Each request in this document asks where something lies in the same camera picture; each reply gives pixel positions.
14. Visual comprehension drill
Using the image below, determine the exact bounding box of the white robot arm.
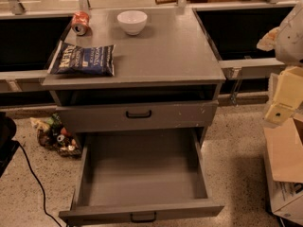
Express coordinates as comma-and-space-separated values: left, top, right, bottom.
257, 0, 303, 125

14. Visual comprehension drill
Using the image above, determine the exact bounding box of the closed grey upper drawer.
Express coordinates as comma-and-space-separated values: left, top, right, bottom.
57, 101, 218, 132

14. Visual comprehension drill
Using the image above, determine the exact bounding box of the black device at left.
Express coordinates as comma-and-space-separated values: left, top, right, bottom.
0, 112, 19, 178

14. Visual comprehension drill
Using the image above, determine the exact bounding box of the cardboard box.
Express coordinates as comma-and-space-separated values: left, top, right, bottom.
264, 113, 303, 225

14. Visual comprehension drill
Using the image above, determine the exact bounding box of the grey drawer cabinet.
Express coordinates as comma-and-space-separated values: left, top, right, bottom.
41, 6, 227, 227

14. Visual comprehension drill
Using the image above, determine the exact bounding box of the black cable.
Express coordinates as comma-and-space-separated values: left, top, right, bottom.
17, 141, 64, 227

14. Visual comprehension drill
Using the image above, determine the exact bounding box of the blue chip bag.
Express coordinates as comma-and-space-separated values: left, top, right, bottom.
47, 41, 116, 77

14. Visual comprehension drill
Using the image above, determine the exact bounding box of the white bowl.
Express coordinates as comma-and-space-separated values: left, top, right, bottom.
117, 10, 148, 35

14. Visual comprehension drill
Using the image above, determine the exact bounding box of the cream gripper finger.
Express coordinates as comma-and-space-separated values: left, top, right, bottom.
264, 66, 303, 125
257, 27, 279, 51

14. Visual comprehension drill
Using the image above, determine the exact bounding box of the open grey lower drawer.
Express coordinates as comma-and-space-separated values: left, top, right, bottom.
59, 129, 223, 227

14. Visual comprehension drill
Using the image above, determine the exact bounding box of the orange soda can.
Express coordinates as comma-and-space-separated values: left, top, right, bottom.
71, 10, 89, 36

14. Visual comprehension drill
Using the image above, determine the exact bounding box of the pile of snack bags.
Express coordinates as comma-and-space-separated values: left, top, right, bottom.
30, 113, 81, 157

